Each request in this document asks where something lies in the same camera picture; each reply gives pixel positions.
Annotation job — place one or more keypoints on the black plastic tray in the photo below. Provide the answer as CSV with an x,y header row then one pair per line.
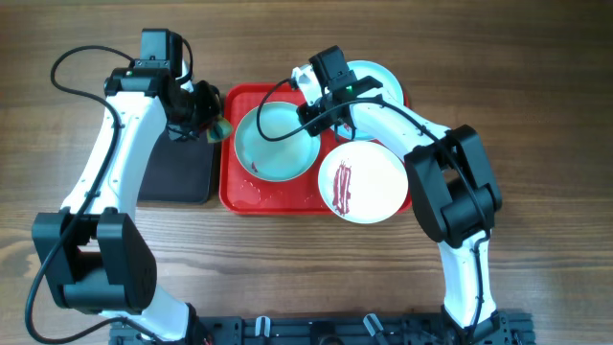
x,y
183,167

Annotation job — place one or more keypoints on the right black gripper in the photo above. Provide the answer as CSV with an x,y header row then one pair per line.
x,y
306,114

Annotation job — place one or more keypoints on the light blue plate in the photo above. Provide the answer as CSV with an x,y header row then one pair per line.
x,y
365,68
275,161

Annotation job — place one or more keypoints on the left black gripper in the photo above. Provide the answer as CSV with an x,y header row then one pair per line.
x,y
214,105

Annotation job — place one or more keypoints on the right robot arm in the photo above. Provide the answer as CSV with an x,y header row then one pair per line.
x,y
455,194

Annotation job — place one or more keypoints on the white plate with stain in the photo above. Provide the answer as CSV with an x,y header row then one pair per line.
x,y
362,182

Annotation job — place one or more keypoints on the light blue plate top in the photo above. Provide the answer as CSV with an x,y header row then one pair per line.
x,y
365,68

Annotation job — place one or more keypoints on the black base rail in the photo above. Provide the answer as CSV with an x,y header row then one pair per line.
x,y
422,328

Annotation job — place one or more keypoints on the green yellow sponge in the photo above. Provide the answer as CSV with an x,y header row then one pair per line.
x,y
218,130

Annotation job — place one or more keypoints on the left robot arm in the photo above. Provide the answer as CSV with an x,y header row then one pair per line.
x,y
93,258

